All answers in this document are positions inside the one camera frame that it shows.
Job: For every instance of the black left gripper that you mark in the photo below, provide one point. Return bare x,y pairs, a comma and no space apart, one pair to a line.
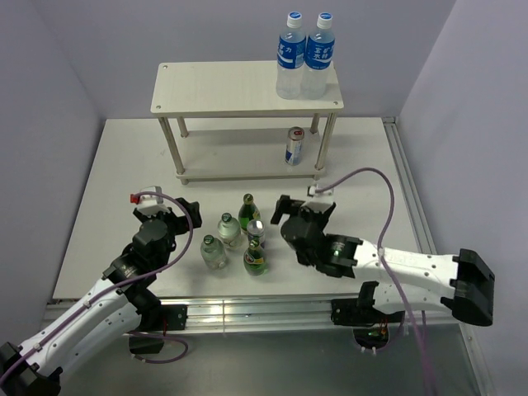
181,222

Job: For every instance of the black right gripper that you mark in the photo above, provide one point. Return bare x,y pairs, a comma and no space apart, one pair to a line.
285,205

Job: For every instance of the green glass bottle front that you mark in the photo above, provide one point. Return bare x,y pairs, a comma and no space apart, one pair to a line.
254,258

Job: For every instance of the green glass bottle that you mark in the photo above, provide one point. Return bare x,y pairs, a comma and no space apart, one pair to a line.
254,258
248,211

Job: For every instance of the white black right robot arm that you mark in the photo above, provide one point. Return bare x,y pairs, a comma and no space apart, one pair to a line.
391,280

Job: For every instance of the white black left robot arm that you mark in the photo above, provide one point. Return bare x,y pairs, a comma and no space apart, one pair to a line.
122,295

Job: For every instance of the white two-tier shelf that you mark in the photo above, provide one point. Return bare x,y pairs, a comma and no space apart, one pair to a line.
224,120

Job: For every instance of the green glass bottle rear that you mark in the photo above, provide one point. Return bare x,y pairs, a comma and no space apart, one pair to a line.
248,211

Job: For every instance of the blue silver drink can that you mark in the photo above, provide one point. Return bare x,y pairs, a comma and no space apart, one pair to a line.
256,231

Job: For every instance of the clear glass bottle front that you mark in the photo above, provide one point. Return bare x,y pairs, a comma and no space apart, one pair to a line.
213,253

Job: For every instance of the clear glass bottle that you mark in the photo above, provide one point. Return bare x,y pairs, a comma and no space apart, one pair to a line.
213,253
229,231

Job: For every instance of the clear glass bottle rear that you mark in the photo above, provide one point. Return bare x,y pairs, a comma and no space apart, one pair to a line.
229,231

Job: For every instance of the blue label water bottle left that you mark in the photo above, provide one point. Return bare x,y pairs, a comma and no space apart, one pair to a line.
290,57

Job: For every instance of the blue label water bottle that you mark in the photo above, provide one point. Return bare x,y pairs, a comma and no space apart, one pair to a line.
318,57
290,57

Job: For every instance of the blue label water bottle right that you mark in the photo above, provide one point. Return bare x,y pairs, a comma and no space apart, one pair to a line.
318,57

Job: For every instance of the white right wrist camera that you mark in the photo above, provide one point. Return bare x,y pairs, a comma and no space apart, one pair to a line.
318,202

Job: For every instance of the aluminium rail frame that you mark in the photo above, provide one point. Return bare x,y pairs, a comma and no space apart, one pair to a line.
257,335

